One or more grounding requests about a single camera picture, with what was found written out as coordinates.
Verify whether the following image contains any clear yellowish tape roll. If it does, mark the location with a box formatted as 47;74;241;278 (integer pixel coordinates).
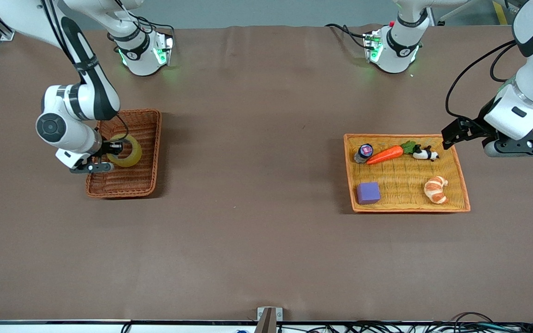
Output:
106;133;143;168

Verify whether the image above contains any right arm base connector plate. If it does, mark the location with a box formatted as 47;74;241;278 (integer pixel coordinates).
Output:
155;35;174;66

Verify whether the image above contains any left arm base connector plate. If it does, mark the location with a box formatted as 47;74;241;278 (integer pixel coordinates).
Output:
364;30;384;63

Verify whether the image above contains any brown wicker basket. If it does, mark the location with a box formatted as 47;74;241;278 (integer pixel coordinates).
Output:
85;109;162;199

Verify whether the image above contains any orange wicker tray basket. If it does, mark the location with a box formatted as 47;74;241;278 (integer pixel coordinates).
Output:
343;133;471;213

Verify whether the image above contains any black white panda toy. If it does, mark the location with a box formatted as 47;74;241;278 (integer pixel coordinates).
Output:
412;145;440;162

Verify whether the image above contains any toy croissant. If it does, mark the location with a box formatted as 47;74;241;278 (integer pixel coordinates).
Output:
424;175;449;204

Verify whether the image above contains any orange toy carrot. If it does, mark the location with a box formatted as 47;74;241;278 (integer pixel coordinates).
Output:
366;140;417;165

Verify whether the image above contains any small bottle purple cap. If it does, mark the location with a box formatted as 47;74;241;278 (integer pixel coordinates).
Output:
353;143;374;164

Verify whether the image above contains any purple foam cube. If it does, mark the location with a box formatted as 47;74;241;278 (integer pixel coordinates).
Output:
356;181;382;205

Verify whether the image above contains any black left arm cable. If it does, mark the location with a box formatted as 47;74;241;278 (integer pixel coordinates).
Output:
446;39;518;120

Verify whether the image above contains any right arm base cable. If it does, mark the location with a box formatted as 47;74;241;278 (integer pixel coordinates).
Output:
107;0;177;54

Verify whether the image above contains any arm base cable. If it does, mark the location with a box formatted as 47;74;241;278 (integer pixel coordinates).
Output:
325;23;370;50
107;0;177;54

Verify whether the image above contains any left arm base cable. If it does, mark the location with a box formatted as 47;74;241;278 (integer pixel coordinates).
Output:
325;23;370;50

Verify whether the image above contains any white table edge rail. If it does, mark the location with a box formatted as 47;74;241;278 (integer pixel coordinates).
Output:
0;320;533;333

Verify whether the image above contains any black cable bundle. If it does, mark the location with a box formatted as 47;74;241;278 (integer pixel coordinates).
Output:
121;312;533;333

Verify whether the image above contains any metal table edge bracket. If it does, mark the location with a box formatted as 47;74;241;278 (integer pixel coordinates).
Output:
257;307;283;333

